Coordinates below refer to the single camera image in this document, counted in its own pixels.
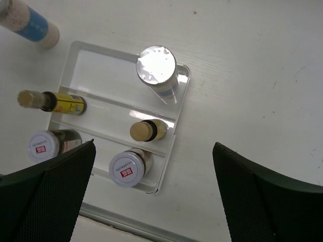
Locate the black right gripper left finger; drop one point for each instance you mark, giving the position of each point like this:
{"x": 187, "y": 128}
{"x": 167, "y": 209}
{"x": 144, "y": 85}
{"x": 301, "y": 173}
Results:
{"x": 42, "y": 202}

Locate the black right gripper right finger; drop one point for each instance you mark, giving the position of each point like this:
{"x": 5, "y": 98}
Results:
{"x": 263, "y": 205}

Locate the short spice jar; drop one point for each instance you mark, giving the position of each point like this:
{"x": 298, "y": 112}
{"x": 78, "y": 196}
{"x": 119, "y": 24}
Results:
{"x": 45, "y": 145}
{"x": 128, "y": 168}

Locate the small yellow-label bottle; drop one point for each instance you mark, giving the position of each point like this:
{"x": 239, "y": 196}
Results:
{"x": 52, "y": 102}
{"x": 148, "y": 130}

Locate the tall blue-label jar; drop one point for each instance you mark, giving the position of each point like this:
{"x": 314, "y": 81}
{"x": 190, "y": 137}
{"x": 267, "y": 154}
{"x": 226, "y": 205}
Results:
{"x": 21, "y": 19}
{"x": 156, "y": 67}

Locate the white divided tray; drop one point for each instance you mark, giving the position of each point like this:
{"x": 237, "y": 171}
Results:
{"x": 116, "y": 99}

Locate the aluminium frame rail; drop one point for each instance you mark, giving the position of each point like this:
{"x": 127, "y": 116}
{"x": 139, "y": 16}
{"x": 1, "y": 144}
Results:
{"x": 127, "y": 224}

